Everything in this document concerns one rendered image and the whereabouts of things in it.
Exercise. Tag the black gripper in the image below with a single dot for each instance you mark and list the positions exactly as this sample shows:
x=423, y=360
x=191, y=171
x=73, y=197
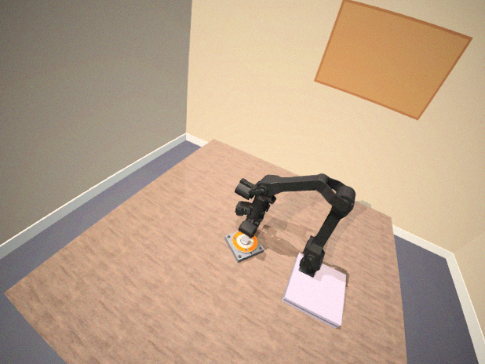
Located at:
x=250, y=225

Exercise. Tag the orange round plate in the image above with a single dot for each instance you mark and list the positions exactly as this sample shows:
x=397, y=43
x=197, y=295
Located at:
x=240, y=247

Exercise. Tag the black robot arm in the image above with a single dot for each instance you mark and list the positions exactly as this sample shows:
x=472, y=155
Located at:
x=265, y=190

